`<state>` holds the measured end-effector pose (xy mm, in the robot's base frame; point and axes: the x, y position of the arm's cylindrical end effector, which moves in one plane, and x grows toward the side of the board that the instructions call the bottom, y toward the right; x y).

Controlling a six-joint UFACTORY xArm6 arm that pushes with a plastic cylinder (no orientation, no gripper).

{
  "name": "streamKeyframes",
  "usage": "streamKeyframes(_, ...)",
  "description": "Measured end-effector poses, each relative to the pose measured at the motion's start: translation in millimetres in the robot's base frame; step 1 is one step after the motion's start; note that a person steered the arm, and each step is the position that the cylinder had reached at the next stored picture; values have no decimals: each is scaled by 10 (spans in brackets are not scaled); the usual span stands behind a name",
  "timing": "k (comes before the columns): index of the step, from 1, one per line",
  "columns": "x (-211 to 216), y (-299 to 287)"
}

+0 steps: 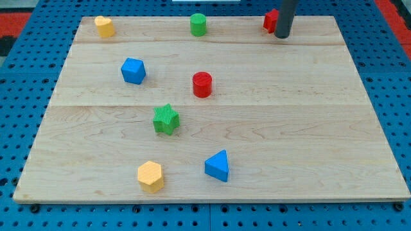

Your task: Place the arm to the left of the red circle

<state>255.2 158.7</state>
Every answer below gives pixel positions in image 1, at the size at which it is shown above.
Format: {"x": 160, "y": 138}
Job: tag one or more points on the red cylinder block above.
{"x": 202, "y": 84}

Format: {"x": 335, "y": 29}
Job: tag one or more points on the green star block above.
{"x": 165, "y": 119}

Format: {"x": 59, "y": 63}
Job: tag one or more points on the light wooden board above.
{"x": 292, "y": 114}

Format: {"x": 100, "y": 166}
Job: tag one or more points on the blue triangle block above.
{"x": 217, "y": 166}

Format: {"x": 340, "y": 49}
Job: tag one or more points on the yellow hexagon block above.
{"x": 150, "y": 177}

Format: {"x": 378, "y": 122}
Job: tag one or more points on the blue cube block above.
{"x": 133, "y": 71}

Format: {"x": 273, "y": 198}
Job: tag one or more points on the green cylinder block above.
{"x": 198, "y": 24}

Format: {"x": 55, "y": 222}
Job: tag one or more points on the red block behind rod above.
{"x": 270, "y": 20}

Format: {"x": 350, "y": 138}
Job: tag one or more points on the yellow heart block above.
{"x": 104, "y": 26}

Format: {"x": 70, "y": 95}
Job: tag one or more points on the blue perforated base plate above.
{"x": 31, "y": 70}

